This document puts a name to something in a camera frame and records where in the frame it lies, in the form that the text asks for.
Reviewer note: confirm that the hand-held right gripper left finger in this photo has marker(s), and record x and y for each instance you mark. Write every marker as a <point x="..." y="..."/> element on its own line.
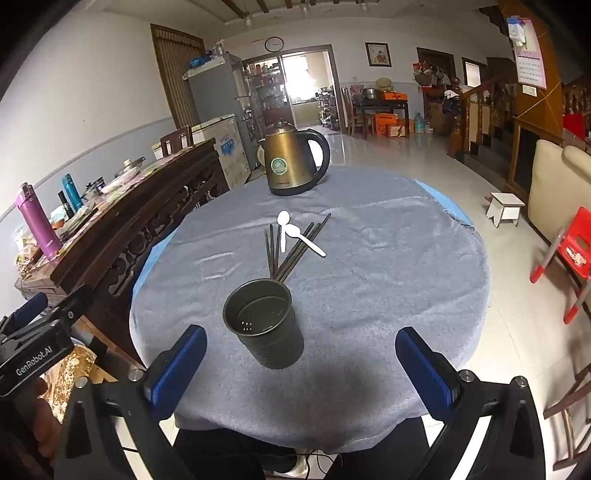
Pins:
<point x="178" y="364"/>

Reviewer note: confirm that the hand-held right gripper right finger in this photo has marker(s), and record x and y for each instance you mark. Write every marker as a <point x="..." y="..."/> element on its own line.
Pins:
<point x="422" y="369"/>

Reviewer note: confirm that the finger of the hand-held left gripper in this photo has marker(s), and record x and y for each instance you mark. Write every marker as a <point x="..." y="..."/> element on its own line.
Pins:
<point x="69" y="307"/>
<point x="25" y="311"/>

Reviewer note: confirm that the dark green metal utensil holder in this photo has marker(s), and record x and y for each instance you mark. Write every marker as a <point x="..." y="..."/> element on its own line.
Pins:
<point x="268" y="332"/>

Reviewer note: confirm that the pile of dark chopsticks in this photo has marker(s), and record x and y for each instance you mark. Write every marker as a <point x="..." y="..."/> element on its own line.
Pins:
<point x="291" y="263"/>

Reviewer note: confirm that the white plastic spoon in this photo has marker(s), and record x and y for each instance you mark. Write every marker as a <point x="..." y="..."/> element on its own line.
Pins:
<point x="290" y="229"/>
<point x="283" y="218"/>

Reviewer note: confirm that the person's left hand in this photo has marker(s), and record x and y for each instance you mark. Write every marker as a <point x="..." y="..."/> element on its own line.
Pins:
<point x="44" y="415"/>

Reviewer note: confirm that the gold patterned cushion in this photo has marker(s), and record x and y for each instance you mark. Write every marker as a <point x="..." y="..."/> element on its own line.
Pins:
<point x="74" y="378"/>

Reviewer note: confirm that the purple thermos bottle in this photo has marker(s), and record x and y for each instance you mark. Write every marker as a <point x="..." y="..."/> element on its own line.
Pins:
<point x="39" y="226"/>

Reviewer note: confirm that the person's dark pants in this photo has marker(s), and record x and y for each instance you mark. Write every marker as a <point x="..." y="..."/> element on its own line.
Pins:
<point x="221" y="452"/>

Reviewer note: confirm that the black bottle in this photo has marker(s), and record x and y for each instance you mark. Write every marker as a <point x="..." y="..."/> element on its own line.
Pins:
<point x="65" y="205"/>

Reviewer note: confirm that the grey tablecloth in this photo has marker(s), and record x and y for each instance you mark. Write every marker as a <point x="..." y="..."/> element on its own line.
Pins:
<point x="369" y="277"/>

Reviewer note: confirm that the carved wooden sideboard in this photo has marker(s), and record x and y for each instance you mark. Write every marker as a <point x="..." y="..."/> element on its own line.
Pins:
<point x="138" y="221"/>

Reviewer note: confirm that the teal thermos bottle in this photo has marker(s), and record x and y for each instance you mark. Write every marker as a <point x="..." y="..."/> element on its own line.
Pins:
<point x="72" y="194"/>

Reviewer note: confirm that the glass pot lid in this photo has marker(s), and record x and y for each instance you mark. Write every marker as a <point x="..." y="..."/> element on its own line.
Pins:
<point x="129" y="167"/>

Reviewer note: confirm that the brown wooden chair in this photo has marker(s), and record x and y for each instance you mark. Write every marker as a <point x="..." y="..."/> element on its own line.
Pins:
<point x="572" y="406"/>

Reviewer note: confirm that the blue table cover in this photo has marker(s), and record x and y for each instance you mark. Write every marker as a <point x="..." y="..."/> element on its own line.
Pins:
<point x="443" y="198"/>

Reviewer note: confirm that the small white stool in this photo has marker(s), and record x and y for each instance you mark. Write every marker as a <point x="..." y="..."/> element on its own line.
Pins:
<point x="505" y="203"/>

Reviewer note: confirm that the red plastic chair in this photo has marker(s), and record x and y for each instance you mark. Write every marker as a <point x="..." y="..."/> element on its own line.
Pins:
<point x="575" y="249"/>

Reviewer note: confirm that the dark wooden chair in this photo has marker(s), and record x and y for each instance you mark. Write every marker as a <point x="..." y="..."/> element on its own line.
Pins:
<point x="175" y="138"/>

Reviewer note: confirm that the white chest freezer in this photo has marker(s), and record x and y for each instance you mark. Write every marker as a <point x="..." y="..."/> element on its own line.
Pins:
<point x="231" y="147"/>

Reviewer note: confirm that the beige sofa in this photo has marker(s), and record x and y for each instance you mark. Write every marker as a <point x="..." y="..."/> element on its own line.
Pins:
<point x="554" y="184"/>

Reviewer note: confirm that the gold electric kettle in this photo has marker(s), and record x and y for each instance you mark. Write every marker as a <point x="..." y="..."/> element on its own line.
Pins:
<point x="286" y="157"/>

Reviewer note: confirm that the orange cardboard box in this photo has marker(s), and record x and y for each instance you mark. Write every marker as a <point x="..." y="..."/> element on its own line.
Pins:
<point x="385" y="124"/>
<point x="400" y="130"/>

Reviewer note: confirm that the blue water jug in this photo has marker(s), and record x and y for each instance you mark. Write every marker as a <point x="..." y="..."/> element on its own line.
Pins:
<point x="419" y="123"/>

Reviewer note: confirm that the grey refrigerator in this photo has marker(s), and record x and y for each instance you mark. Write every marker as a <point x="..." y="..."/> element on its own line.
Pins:
<point x="217" y="92"/>

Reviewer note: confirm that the brown wooden door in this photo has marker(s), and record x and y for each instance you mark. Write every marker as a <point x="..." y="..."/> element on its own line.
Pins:
<point x="178" y="69"/>

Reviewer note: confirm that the wooden dining chair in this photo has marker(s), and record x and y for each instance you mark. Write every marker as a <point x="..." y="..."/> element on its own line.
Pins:
<point x="355" y="115"/>

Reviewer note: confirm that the wooden stair railing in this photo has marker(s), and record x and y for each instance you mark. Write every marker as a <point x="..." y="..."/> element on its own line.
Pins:
<point x="475" y="110"/>

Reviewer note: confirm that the dark wooden side table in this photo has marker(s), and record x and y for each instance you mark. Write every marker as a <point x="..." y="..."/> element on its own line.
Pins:
<point x="383" y="106"/>

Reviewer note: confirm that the flat orange box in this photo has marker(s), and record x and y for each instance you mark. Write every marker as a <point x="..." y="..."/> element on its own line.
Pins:
<point x="395" y="96"/>

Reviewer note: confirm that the glass door shelf cabinet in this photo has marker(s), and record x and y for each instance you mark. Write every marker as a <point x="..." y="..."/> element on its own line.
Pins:
<point x="265" y="92"/>

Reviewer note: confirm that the framed wall picture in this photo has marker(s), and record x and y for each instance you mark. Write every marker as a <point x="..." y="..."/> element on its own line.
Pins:
<point x="378" y="55"/>

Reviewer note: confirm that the wall calendar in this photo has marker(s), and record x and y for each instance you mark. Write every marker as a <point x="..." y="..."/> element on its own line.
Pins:
<point x="531" y="64"/>

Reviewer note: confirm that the round wall clock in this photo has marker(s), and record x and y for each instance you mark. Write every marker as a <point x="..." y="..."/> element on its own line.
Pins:
<point x="274" y="44"/>

